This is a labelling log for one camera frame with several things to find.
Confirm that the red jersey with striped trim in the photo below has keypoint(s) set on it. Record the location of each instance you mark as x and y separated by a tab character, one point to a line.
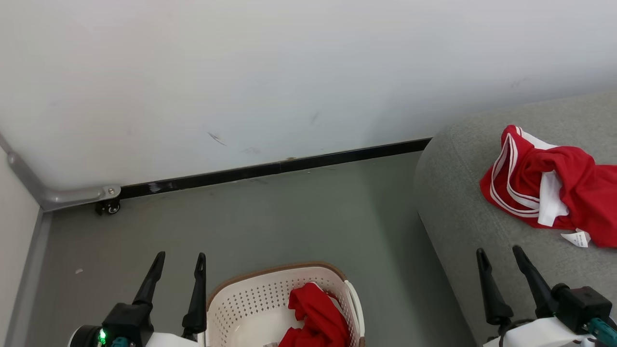
578	173

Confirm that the black baseboard strip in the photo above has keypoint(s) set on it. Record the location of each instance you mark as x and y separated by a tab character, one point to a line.
289	166

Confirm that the grey fabric sofa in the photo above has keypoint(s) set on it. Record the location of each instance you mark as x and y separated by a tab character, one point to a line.
458	217

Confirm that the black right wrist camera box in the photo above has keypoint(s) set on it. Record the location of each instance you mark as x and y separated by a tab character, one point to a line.
583	306

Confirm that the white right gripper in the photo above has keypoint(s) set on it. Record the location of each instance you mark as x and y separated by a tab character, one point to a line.
540	336

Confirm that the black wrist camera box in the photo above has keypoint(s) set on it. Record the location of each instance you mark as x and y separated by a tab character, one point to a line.
583	306
127	320

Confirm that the black caster wheel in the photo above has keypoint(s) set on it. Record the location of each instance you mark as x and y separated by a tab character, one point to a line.
109	207

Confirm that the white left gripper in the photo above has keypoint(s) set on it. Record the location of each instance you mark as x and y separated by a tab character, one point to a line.
168	341

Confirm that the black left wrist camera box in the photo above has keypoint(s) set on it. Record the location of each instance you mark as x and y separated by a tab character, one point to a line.
127	320

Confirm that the cream perforated laundry basket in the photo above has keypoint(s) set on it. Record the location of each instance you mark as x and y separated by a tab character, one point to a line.
250	308

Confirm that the grey metal corner rail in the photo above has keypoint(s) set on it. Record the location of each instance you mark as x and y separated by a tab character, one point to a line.
72	196

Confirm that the grey panel edge strip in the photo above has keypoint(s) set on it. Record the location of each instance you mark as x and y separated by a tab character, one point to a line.
29	289

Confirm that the red garment with white band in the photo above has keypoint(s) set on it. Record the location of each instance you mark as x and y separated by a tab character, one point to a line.
318	318

